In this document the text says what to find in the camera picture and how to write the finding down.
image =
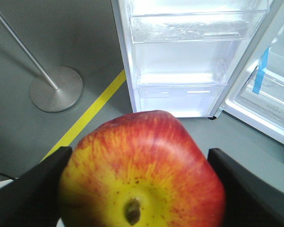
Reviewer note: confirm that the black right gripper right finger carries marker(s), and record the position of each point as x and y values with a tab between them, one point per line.
251	202

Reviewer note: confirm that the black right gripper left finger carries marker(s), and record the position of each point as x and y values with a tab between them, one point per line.
31	200

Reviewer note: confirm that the red yellow apple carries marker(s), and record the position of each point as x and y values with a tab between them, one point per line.
140	170

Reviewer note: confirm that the fridge door with white lining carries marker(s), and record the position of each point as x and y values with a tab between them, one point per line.
180	100

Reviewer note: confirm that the silver floor lamp stand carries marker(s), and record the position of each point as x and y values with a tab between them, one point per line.
54	91

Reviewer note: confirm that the clear lower door bin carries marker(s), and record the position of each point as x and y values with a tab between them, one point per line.
200	74

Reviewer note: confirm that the clear door bin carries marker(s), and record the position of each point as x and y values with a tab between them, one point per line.
195	27
200	74

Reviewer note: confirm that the clear upper door bin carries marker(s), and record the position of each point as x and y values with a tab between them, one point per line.
195	27

